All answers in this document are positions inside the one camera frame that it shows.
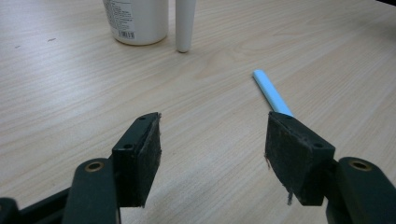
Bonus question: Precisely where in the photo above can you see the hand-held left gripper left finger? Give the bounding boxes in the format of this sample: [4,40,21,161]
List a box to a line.
[111,112,163,208]

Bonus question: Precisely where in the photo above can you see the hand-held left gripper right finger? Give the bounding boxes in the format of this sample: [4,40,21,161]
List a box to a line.
[264,111,336,207]

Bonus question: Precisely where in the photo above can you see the white plastic bottle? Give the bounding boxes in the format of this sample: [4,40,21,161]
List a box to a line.
[102,0,170,47]

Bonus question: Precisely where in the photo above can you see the light blue handle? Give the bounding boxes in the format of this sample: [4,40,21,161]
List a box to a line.
[251,69,294,118]

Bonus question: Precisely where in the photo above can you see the white tapered handle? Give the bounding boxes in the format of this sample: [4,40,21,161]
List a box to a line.
[175,0,198,53]

